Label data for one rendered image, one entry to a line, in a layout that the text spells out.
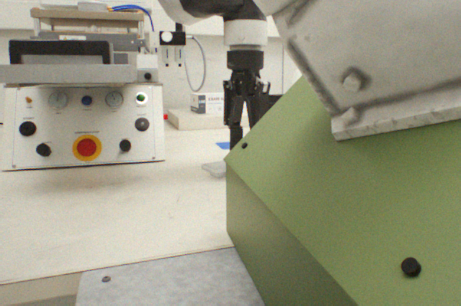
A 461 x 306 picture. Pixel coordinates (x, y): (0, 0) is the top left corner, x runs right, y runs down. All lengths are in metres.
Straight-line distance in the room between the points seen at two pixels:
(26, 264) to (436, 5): 0.45
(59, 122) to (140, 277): 0.55
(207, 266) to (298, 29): 0.27
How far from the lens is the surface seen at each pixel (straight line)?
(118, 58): 0.76
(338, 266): 0.22
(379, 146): 0.26
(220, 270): 0.41
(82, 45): 0.65
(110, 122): 0.87
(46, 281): 0.45
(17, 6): 1.57
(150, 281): 0.40
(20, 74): 0.67
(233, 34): 0.70
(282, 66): 1.73
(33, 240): 0.54
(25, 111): 0.92
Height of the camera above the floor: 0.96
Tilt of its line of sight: 9 degrees down
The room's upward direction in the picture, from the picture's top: straight up
